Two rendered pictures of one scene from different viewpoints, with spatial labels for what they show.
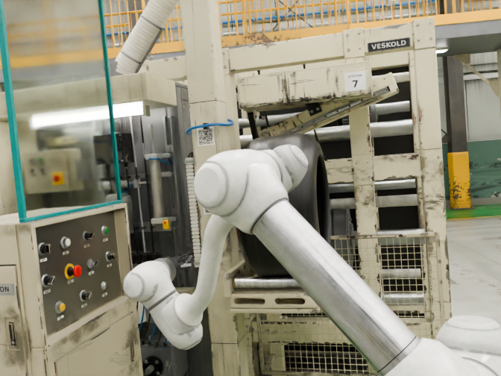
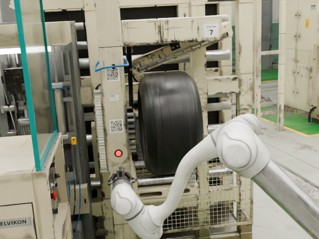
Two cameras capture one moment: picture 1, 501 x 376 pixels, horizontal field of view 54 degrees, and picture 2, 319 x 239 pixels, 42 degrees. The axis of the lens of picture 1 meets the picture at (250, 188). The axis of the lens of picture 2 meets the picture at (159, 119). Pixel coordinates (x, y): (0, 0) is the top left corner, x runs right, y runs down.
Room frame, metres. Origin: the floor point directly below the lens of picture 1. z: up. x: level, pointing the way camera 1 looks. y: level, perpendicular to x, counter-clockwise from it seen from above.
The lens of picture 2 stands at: (-0.11, 0.80, 1.80)
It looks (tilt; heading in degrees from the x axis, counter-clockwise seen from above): 14 degrees down; 338
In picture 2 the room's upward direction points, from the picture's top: 3 degrees counter-clockwise
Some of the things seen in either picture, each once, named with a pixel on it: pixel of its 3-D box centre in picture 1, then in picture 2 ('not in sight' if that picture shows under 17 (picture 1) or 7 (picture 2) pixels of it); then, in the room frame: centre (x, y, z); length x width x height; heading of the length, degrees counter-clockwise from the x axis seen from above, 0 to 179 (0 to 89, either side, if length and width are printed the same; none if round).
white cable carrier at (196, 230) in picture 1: (196, 212); (101, 130); (2.13, 0.24, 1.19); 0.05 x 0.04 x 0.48; 164
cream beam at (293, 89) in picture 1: (306, 89); (170, 30); (2.34, -0.30, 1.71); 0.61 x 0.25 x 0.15; 74
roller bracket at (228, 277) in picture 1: (241, 274); (133, 173); (2.14, 0.07, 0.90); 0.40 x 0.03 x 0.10; 164
